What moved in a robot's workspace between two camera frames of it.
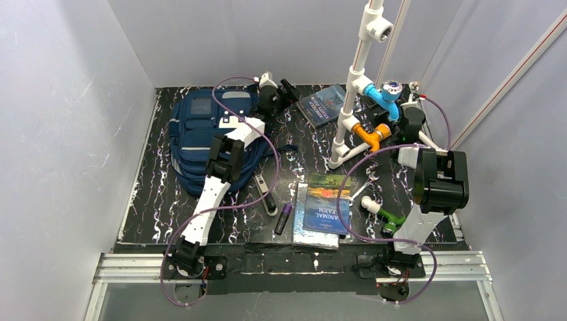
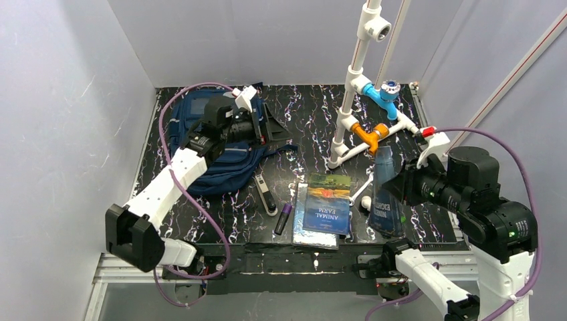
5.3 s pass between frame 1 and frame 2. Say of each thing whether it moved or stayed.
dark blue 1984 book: moved
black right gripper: moved
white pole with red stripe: stayed
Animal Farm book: stayed
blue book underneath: stayed
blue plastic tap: stayed
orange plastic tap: stayed
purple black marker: stayed
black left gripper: moved
